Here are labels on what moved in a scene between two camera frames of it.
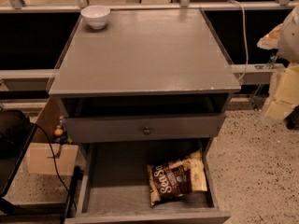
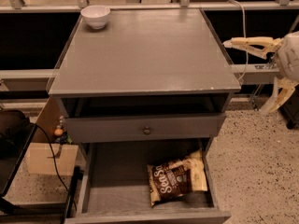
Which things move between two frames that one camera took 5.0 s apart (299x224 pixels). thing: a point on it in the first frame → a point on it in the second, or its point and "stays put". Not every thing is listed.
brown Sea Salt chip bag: (177, 178) stays put
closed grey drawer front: (137, 127) stays put
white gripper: (290, 37) → (290, 58)
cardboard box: (40, 159) stays put
